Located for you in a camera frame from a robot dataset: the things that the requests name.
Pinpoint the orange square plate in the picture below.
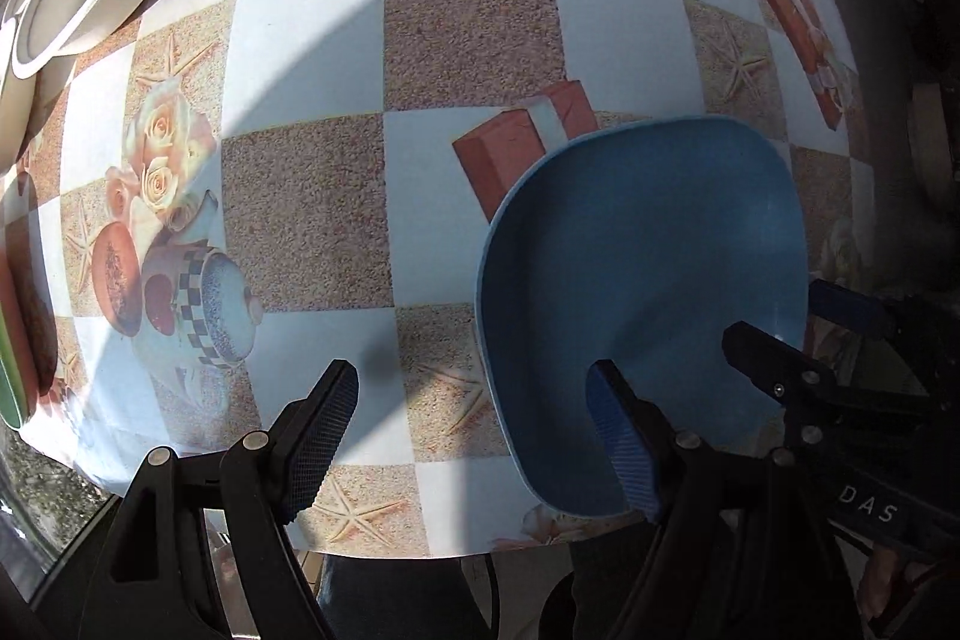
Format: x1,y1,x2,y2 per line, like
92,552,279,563
2,172,59,429

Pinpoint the blue square plate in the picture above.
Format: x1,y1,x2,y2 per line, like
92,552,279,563
475,115,809,516

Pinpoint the patterned checkered tablecloth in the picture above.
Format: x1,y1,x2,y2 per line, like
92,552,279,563
2,0,874,557

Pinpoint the green square plate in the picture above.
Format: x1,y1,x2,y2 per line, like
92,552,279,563
0,315,28,429

